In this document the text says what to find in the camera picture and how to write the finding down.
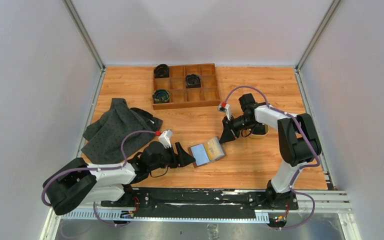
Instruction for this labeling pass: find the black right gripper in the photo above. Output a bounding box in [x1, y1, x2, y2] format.
[220, 114, 257, 144]

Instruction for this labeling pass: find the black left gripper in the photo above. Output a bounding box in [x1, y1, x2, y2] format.
[148, 141, 196, 172]

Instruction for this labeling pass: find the brown leather card holder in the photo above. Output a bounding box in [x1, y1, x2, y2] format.
[188, 136, 227, 168]

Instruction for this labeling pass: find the yellow oval card tray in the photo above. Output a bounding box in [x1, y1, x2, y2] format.
[248, 124, 269, 139]

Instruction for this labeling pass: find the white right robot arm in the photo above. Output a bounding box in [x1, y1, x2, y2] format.
[218, 93, 322, 209]

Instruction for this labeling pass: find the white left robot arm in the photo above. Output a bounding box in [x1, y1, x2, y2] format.
[41, 141, 196, 216]

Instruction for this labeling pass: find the wooden compartment tray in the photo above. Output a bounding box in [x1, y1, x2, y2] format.
[151, 63, 222, 110]

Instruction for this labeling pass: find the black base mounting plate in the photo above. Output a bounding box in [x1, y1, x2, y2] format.
[98, 187, 298, 220]

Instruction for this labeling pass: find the black coiled belt middle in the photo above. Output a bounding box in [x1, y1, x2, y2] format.
[185, 74, 201, 89]

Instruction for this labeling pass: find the black-green coiled belt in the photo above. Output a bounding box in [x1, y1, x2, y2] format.
[152, 89, 170, 104]

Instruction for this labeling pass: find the dark grey dotted cloth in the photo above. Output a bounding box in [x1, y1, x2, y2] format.
[81, 98, 163, 165]

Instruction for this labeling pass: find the black coiled belt top-left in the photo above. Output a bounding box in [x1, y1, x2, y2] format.
[153, 64, 170, 79]

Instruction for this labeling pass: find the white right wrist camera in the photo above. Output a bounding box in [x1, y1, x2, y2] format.
[217, 102, 233, 120]

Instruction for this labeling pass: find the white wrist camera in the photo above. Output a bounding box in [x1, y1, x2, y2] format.
[158, 129, 173, 149]
[217, 102, 233, 120]

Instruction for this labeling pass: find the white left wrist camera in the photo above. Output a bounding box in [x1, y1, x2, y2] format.
[158, 129, 173, 149]

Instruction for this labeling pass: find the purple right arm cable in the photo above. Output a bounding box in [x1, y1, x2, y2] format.
[221, 85, 321, 231]

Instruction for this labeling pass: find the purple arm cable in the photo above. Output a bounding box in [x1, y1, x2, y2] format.
[221, 85, 321, 231]
[41, 130, 161, 207]

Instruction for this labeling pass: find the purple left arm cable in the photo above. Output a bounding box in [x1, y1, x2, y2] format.
[41, 130, 161, 207]

